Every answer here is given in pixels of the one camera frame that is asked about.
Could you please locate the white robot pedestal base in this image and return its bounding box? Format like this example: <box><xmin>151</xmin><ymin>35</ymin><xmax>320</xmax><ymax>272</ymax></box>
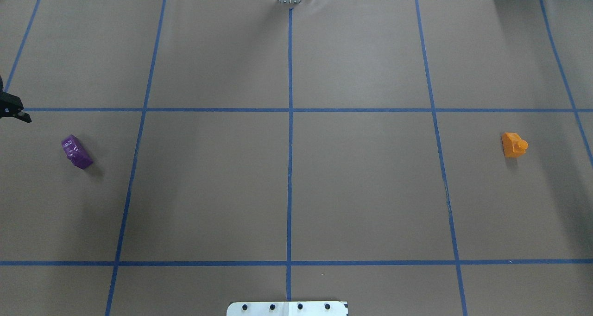
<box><xmin>226</xmin><ymin>301</ymin><xmax>349</xmax><ymax>316</ymax></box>

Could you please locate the orange trapezoid block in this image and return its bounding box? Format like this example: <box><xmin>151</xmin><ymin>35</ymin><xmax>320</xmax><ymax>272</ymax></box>
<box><xmin>501</xmin><ymin>132</ymin><xmax>529</xmax><ymax>159</ymax></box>

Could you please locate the purple trapezoid block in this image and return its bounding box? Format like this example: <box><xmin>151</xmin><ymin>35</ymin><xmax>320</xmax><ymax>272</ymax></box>
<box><xmin>61</xmin><ymin>134</ymin><xmax>93</xmax><ymax>170</ymax></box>

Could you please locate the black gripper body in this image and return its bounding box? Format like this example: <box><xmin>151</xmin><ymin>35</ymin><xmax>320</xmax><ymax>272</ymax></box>
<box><xmin>0</xmin><ymin>91</ymin><xmax>24</xmax><ymax>118</ymax></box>

